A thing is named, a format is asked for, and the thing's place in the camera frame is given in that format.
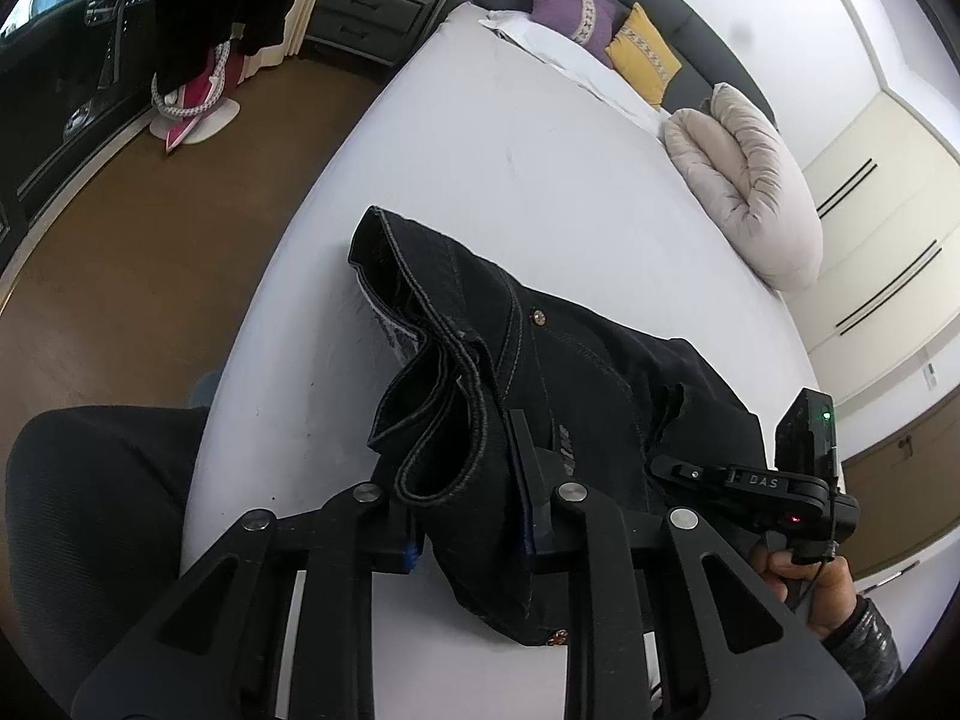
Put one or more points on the purple patterned cushion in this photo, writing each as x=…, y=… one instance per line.
x=570, y=7

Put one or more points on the yellow patterned cushion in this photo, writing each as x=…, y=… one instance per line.
x=645, y=52

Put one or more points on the bed with white sheet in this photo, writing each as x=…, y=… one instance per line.
x=525, y=165

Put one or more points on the white pillow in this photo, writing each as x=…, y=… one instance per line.
x=555, y=52

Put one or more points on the person's right hand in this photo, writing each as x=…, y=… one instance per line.
x=825, y=600

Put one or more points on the beige curtain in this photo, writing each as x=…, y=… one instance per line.
x=296, y=22

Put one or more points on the dark grey nightstand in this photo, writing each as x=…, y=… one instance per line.
x=367, y=15

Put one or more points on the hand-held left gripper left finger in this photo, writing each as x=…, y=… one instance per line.
x=390, y=532

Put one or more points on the black glossy cabinet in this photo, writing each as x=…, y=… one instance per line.
x=67, y=90

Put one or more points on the person's right forearm grey sleeve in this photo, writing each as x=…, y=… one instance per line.
x=870, y=645

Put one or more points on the brown wooden door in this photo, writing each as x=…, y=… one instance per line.
x=900, y=495

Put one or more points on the folded cream duvet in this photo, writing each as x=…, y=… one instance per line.
x=750, y=187

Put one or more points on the cream wardrobe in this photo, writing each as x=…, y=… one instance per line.
x=885, y=225

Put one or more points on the person's leg in black trousers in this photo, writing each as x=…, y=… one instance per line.
x=97, y=525

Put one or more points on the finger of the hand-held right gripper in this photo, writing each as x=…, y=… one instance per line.
x=720, y=481

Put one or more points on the pink and white iron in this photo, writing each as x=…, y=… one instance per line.
x=195, y=101

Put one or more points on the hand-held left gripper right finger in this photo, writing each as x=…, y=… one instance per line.
x=536, y=480

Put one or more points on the black pants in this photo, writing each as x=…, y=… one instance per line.
x=585, y=360

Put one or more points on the hanging black garment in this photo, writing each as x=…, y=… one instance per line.
x=217, y=0

